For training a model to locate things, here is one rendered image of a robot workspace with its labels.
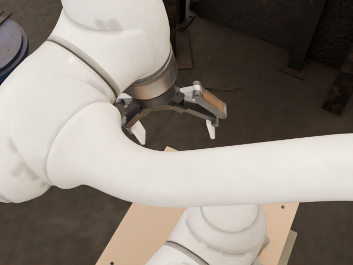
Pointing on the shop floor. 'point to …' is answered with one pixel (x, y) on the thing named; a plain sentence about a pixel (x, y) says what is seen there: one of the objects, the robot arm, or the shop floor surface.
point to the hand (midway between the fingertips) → (176, 132)
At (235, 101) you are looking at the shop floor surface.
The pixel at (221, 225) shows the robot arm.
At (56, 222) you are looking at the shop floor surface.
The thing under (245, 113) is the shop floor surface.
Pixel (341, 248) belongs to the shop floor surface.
